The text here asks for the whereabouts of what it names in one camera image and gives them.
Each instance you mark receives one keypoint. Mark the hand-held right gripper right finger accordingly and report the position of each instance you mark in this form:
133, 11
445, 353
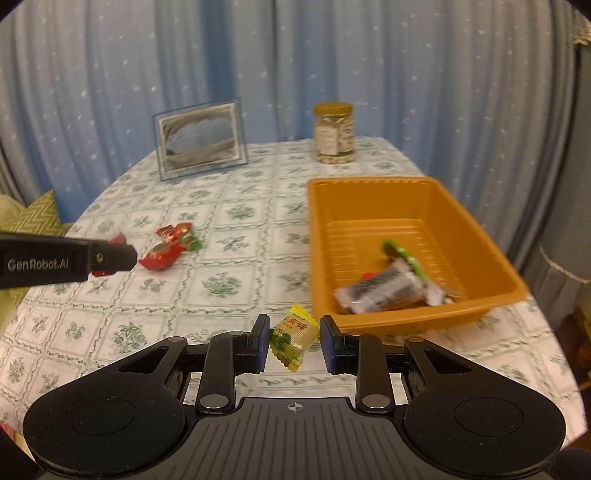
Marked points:
328, 344

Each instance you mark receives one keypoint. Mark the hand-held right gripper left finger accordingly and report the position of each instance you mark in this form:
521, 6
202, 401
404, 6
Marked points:
261, 344

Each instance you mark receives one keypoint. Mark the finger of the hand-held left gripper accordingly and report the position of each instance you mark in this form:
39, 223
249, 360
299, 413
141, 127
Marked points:
113, 256

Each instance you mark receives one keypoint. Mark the red packet with white print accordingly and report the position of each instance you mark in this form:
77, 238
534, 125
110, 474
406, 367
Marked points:
117, 239

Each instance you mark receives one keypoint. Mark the yellow and green candy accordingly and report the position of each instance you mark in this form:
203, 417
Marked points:
293, 337

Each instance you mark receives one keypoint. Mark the long red candy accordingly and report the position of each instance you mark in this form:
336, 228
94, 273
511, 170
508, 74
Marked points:
161, 258

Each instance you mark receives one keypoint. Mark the red and gold candy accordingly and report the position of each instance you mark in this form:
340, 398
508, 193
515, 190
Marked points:
173, 232

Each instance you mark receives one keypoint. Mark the dark bar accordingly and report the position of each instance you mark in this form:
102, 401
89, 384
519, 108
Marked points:
383, 288

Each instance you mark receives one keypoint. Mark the green and white candy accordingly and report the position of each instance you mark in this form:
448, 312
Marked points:
406, 258

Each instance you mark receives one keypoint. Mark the orange plastic tray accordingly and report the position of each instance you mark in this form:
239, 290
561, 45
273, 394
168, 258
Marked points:
351, 207

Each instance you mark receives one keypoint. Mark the green zigzag cushion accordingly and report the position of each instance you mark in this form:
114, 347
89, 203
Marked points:
37, 217

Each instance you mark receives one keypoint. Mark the small red candy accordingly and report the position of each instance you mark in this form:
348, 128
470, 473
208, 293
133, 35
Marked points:
369, 275

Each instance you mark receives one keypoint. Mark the small green candy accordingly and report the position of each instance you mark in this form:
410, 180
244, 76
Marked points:
194, 243

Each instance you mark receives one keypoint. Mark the clear jar with gold lid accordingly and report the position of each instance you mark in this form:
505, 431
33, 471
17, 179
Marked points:
334, 134

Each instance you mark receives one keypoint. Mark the grey-blue lace-trimmed cloth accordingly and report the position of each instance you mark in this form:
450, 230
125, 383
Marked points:
575, 230

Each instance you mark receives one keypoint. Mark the blue star-print curtain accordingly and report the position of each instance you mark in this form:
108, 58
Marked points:
323, 60

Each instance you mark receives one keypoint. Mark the silver picture frame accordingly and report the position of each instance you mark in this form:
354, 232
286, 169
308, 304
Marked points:
201, 138

